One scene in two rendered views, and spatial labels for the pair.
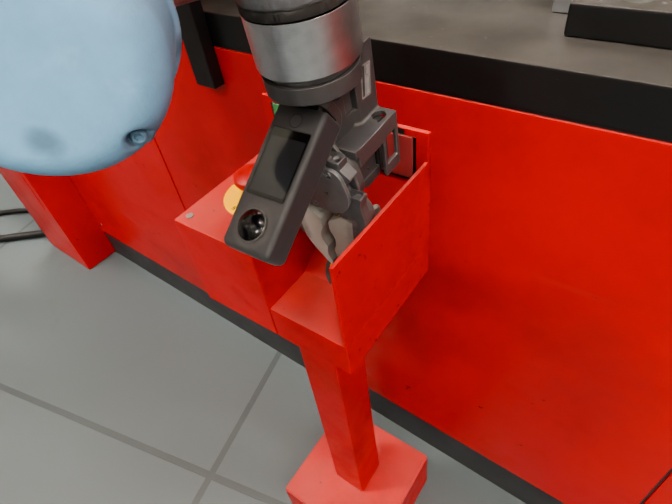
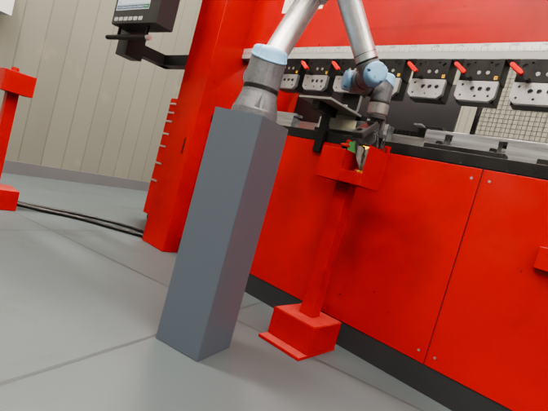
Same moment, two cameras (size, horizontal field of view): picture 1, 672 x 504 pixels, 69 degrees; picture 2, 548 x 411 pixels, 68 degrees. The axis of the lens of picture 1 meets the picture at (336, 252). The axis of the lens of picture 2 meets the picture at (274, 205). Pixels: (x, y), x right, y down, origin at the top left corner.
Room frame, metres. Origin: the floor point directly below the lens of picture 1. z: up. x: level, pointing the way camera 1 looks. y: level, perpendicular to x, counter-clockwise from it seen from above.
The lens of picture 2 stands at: (-1.19, 0.33, 0.61)
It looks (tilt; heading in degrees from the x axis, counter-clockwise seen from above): 4 degrees down; 358
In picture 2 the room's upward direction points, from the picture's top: 15 degrees clockwise
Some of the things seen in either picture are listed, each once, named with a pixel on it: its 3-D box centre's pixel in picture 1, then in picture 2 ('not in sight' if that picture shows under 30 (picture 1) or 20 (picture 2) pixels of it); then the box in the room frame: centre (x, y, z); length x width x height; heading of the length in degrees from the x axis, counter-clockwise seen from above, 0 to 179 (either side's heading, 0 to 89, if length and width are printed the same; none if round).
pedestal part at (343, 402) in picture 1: (343, 400); (327, 249); (0.38, 0.03, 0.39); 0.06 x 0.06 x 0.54; 48
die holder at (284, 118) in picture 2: not in sight; (265, 118); (1.19, 0.43, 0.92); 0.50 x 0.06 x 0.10; 47
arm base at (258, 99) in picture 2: not in sight; (257, 103); (0.13, 0.42, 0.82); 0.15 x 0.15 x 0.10
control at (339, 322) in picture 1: (305, 225); (352, 161); (0.38, 0.03, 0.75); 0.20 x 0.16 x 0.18; 48
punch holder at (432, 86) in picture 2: not in sight; (431, 81); (0.56, -0.24, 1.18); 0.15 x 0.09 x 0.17; 47
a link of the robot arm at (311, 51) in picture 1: (300, 33); (377, 109); (0.34, 0.00, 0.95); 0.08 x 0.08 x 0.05
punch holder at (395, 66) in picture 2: not in sight; (389, 79); (0.69, -0.09, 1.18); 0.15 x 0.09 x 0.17; 47
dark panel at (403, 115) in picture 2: not in sight; (363, 116); (1.35, -0.15, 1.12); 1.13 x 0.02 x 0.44; 47
